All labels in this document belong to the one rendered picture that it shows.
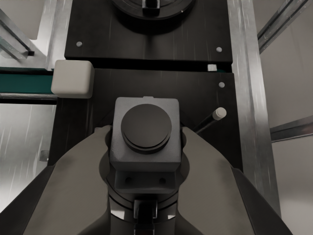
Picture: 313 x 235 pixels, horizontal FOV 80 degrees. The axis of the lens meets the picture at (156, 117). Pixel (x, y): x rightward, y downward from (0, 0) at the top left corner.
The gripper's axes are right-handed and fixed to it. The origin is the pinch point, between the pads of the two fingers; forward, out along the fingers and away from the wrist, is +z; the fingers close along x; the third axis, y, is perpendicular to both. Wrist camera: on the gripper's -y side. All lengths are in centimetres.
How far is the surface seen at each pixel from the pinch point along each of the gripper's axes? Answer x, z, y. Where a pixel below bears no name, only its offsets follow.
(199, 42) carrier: 7.2, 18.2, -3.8
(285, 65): 28.6, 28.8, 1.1
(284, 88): 27.6, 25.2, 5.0
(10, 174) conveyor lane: -19.6, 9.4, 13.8
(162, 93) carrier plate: 1.8, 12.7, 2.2
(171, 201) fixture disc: 2.7, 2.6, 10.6
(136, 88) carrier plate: -1.7, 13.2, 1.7
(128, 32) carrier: -3.2, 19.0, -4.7
